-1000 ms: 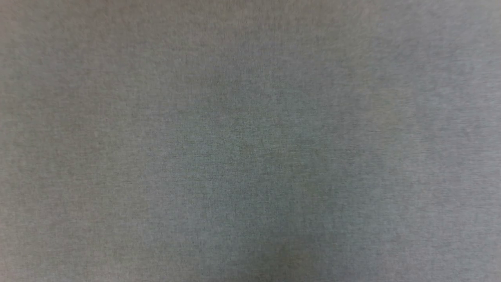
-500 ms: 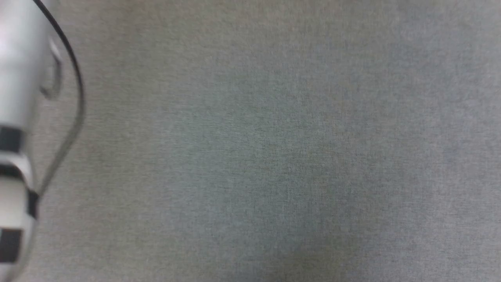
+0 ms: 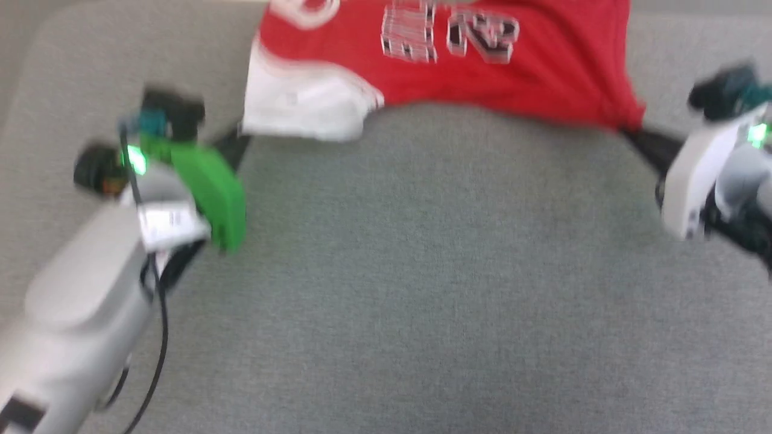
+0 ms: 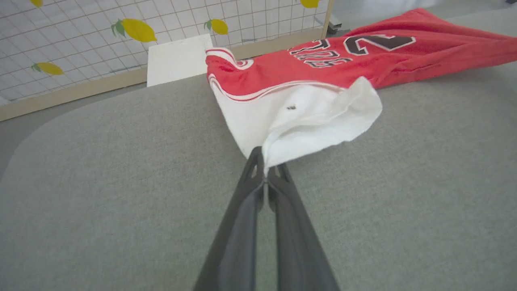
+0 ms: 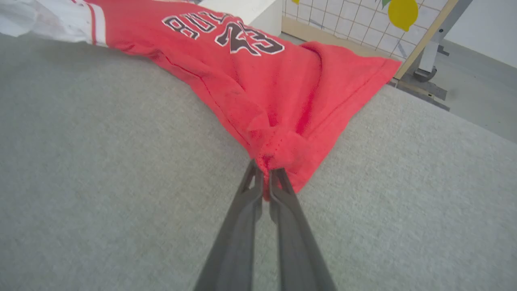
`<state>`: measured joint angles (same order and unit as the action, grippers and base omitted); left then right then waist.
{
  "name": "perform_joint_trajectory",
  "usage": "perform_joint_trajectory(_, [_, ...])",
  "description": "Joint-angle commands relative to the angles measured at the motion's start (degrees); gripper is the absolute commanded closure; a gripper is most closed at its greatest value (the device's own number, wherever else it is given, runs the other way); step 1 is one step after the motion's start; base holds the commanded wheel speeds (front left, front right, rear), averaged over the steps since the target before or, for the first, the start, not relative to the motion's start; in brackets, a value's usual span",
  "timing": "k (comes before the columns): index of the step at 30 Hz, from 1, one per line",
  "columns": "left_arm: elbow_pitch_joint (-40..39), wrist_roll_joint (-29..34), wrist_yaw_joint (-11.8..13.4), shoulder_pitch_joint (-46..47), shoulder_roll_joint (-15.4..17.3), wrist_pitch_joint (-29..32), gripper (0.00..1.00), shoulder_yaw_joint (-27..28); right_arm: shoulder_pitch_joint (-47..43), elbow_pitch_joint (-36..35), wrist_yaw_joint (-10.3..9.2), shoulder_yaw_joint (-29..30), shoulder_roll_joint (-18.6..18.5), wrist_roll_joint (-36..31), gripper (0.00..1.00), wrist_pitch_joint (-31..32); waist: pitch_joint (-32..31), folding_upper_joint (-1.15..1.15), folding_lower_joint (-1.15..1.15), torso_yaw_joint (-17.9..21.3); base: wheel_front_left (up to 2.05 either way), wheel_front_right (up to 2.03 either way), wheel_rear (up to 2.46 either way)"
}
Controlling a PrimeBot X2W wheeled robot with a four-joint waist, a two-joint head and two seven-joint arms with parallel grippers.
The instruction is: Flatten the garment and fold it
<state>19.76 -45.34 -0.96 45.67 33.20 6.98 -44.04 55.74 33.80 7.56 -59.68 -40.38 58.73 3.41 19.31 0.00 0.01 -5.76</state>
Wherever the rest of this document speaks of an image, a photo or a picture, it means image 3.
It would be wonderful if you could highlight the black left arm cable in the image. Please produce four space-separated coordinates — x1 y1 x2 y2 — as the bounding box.
116 124 171 434

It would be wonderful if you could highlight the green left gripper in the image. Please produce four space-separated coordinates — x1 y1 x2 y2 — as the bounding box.
73 128 252 255

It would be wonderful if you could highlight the red and white sports jersey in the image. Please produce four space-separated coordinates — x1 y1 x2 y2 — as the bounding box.
238 0 647 143

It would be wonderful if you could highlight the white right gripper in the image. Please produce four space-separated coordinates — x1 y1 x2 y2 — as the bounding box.
620 105 772 242

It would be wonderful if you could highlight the white paper label tag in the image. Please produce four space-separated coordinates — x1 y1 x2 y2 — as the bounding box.
137 203 212 252

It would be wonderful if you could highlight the grey upholstered sofa cushion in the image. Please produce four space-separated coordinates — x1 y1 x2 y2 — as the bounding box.
0 0 772 434

